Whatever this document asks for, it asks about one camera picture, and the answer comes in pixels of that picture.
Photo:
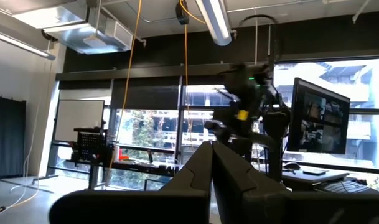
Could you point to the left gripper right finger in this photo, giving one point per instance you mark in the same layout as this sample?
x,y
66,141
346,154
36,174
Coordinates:
x,y
270,205

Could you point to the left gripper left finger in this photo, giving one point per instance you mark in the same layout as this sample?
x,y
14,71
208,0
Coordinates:
x,y
164,205

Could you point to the small red-orange object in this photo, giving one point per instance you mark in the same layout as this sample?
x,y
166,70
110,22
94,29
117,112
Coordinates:
x,y
124,156

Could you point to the black fabric partition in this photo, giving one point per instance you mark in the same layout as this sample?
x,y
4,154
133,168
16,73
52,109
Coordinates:
x,y
7,137

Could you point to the black phone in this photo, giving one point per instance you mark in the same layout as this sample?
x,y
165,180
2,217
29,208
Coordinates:
x,y
315,172

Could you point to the silver ventilation duct unit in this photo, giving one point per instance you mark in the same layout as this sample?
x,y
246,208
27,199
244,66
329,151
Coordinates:
x,y
83,34

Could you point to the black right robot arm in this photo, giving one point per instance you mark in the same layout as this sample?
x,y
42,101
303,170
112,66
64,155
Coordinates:
x,y
276,130

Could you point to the tubular ceiling light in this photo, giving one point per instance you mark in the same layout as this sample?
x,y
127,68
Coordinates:
x,y
215,21

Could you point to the black perforated crate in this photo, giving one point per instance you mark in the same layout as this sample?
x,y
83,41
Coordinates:
x,y
91,144

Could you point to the computer mouse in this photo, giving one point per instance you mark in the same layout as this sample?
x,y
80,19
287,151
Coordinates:
x,y
291,165

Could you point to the grey desk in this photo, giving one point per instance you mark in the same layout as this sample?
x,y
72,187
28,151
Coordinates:
x,y
301,179

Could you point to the whiteboard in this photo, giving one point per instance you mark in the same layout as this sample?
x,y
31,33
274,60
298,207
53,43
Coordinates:
x,y
78,119

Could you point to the computer monitor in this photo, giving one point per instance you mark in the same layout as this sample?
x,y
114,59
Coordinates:
x,y
320,118

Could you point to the black roller blind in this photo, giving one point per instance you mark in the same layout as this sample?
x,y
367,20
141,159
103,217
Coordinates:
x,y
145,93

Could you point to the black computer keyboard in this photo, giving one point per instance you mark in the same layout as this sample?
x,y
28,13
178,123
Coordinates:
x,y
344,186

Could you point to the black workbench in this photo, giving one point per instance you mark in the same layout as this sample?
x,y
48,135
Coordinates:
x,y
139,166

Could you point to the long linear ceiling light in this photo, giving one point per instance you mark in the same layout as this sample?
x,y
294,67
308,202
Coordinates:
x,y
21,44

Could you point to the white roll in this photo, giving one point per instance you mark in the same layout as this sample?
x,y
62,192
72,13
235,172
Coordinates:
x,y
116,154

